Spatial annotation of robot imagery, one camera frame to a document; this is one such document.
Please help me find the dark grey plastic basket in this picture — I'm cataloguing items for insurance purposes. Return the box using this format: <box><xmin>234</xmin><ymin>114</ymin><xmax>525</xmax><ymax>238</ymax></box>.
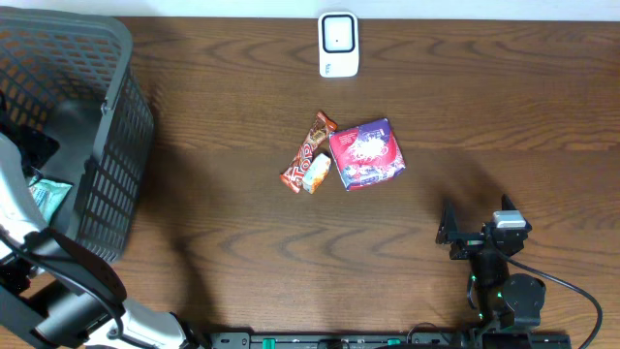
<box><xmin>1</xmin><ymin>7</ymin><xmax>154</xmax><ymax>263</ymax></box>

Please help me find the mint green wipes pack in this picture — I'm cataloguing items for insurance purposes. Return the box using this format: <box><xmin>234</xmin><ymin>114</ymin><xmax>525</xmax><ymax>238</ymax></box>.
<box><xmin>28</xmin><ymin>177</ymin><xmax>73</xmax><ymax>223</ymax></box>

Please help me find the red purple pad pack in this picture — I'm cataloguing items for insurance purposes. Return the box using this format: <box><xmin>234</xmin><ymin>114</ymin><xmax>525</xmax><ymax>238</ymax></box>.
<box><xmin>328</xmin><ymin>118</ymin><xmax>406</xmax><ymax>191</ymax></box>

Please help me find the red orange chocolate bar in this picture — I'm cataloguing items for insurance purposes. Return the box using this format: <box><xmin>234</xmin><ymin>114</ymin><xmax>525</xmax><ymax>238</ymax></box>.
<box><xmin>280</xmin><ymin>111</ymin><xmax>337</xmax><ymax>193</ymax></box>

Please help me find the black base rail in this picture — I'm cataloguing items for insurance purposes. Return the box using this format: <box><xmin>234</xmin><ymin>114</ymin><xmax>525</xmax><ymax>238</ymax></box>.
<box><xmin>208</xmin><ymin>331</ymin><xmax>573</xmax><ymax>349</ymax></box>

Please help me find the white barcode scanner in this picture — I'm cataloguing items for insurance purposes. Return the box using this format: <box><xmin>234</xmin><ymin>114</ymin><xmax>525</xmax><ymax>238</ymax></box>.
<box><xmin>318</xmin><ymin>12</ymin><xmax>360</xmax><ymax>79</ymax></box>

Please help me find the orange white tissue pack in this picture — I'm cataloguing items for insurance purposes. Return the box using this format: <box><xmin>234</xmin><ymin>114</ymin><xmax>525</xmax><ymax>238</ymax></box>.
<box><xmin>302</xmin><ymin>153</ymin><xmax>331</xmax><ymax>194</ymax></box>

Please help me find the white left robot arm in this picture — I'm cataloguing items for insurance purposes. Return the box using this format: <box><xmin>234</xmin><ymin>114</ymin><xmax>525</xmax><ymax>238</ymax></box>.
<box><xmin>1</xmin><ymin>136</ymin><xmax>211</xmax><ymax>348</ymax></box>

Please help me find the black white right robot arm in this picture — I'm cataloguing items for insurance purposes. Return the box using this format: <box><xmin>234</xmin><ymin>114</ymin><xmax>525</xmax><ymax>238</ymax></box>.
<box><xmin>436</xmin><ymin>195</ymin><xmax>546</xmax><ymax>331</ymax></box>

